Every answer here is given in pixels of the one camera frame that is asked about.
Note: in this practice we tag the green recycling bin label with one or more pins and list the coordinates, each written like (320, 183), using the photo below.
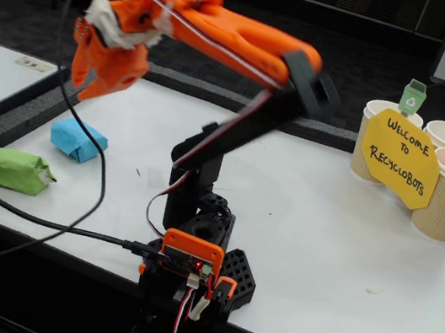
(411, 100)

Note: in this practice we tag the yellow handwritten welcome sign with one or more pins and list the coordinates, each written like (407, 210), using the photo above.
(398, 162)

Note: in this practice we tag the long dark grey foam strip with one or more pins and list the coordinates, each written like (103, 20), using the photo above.
(21, 118)

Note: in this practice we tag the white tape label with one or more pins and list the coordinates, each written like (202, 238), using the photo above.
(32, 63)

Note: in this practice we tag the black robot base with clamp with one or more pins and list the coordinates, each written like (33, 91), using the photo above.
(240, 272)

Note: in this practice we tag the orange and black robot arm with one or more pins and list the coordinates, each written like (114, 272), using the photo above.
(235, 36)

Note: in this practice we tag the green paper ball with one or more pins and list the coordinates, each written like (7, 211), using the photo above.
(12, 170)

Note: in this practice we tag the paper cup with green label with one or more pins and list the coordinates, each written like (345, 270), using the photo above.
(359, 164)

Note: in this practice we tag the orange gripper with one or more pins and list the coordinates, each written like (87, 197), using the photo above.
(109, 60)

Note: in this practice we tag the blue paper ball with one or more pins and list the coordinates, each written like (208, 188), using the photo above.
(73, 137)

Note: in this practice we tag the orange controller board housing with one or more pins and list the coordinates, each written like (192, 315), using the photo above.
(193, 240)

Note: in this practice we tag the short dark grey foam strip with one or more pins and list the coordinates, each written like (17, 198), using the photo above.
(330, 135)

